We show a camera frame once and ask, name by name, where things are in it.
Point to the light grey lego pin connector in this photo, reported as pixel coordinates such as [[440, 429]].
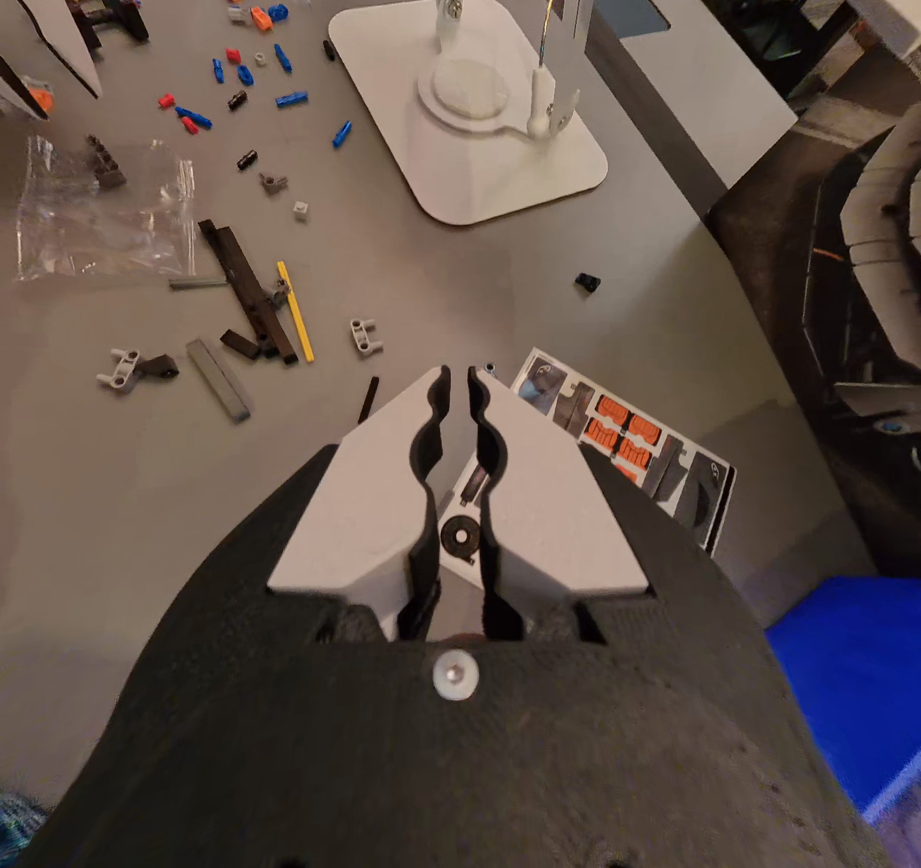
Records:
[[122, 371]]

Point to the lego sticker sheet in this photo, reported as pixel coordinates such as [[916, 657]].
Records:
[[633, 436]]

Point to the black lego connector block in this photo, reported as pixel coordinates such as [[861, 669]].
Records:
[[588, 281]]

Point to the grey lego axle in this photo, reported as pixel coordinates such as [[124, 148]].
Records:
[[198, 282]]

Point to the dark grey angled lego beam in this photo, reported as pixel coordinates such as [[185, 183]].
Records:
[[108, 166]]

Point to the black gear rack beams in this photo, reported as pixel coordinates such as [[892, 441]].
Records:
[[257, 292]]

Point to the blue plastic bin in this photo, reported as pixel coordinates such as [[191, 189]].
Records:
[[849, 666]]

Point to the short black lego beam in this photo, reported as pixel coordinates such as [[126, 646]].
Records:
[[239, 344]]

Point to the black lego angled connector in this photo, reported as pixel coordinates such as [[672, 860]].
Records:
[[160, 366]]

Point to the grey lego axle connector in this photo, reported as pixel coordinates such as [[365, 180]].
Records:
[[279, 293]]

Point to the black lego gear rack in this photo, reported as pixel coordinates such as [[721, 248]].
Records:
[[239, 292]]

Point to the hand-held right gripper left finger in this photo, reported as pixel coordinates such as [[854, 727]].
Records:
[[345, 522]]

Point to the clear plastic bag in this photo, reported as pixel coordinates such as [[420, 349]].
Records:
[[108, 234]]

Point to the light grey double-hole lego connector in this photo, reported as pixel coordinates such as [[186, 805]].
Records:
[[363, 339]]

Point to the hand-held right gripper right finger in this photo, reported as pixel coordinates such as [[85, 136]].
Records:
[[568, 522]]

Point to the grey angled lego connector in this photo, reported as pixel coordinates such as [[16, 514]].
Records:
[[273, 182]]

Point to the white side table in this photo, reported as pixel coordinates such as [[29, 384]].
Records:
[[705, 91]]

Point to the black chair base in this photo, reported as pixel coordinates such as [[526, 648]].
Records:
[[763, 11]]

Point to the short black lego axle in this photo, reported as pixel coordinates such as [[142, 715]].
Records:
[[368, 400]]

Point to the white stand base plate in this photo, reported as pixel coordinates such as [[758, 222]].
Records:
[[489, 177]]

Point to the yellow lego axle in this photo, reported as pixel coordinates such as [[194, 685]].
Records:
[[295, 310]]

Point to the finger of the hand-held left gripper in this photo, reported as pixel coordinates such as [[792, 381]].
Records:
[[11, 91], [50, 19]]

